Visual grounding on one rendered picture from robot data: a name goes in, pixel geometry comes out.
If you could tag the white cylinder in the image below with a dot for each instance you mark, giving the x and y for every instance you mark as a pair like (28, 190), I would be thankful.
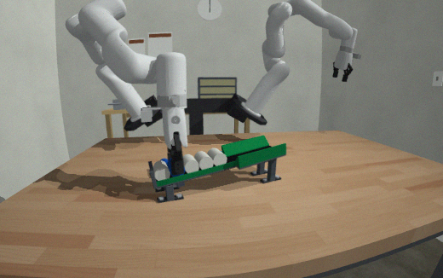
(161, 170)
(190, 163)
(218, 157)
(204, 160)

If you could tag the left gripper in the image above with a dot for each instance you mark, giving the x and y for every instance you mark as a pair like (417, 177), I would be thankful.
(343, 61)

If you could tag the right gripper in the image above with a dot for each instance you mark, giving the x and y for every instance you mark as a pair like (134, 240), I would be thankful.
(173, 133)

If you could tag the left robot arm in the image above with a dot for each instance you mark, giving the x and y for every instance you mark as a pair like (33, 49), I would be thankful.
(274, 45)

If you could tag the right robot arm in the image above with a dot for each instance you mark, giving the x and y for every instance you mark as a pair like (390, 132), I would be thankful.
(96, 25)

